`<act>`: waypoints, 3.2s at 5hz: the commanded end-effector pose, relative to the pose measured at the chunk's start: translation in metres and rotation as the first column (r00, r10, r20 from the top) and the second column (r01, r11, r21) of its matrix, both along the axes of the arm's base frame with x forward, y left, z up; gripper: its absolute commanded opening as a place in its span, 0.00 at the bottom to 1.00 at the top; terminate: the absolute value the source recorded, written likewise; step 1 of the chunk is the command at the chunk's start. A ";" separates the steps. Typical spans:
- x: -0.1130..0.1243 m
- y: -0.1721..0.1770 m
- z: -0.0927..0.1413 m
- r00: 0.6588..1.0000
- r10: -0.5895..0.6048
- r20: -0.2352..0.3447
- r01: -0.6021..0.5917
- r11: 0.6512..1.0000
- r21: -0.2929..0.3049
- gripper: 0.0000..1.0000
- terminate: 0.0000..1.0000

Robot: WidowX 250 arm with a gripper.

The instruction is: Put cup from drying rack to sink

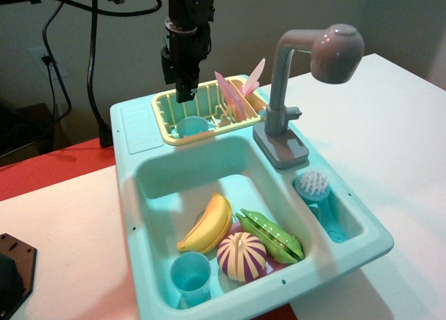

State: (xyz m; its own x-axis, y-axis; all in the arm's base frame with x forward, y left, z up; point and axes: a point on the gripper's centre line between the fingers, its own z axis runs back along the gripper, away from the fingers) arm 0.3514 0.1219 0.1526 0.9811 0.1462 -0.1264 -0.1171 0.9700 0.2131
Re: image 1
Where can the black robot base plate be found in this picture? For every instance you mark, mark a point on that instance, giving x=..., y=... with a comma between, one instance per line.
x=18, y=266

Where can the blue dish brush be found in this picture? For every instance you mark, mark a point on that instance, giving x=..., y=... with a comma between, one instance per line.
x=314, y=188

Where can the green toy pea pod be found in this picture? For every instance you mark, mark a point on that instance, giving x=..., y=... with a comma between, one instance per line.
x=281, y=245

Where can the yellow drying rack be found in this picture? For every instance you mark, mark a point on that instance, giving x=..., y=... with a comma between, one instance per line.
x=206, y=116

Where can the grey toy faucet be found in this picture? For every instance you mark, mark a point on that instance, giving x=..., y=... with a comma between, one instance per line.
x=335, y=55

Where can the yellow toy banana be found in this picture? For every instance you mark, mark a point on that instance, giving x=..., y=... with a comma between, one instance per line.
x=208, y=232

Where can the pink plate under food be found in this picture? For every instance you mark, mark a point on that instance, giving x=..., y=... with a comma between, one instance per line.
x=272, y=265

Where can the orange toy utensil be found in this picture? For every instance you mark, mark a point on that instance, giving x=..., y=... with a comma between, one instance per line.
x=253, y=97

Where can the pink toy spatula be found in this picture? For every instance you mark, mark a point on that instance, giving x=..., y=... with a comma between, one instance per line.
x=252, y=82

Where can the purple striped toy onion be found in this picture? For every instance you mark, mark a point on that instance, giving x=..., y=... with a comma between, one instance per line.
x=242, y=257

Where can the blue cup in sink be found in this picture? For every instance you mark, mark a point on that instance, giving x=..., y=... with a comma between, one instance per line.
x=190, y=274

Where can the blue cup in rack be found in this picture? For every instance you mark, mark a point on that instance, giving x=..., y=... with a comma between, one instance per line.
x=192, y=125

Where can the pink toy plate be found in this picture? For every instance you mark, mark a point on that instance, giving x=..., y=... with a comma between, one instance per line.
x=231, y=97

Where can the white wall outlet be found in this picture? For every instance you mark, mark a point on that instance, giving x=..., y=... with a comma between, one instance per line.
x=40, y=56

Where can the teal toy sink unit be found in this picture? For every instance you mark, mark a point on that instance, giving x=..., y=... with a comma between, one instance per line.
x=165, y=190

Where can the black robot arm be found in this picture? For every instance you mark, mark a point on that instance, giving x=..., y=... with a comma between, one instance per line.
x=188, y=14

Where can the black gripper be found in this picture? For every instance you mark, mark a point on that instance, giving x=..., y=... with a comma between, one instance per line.
x=181, y=55

